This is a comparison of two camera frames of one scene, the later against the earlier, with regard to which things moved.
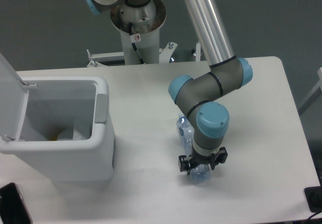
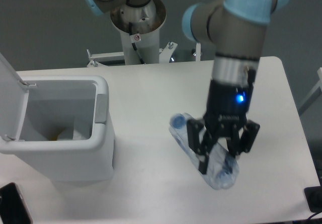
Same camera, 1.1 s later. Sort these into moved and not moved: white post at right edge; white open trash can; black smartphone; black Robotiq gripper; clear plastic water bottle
Moved: clear plastic water bottle; black Robotiq gripper
Not moved: white post at right edge; white open trash can; black smartphone
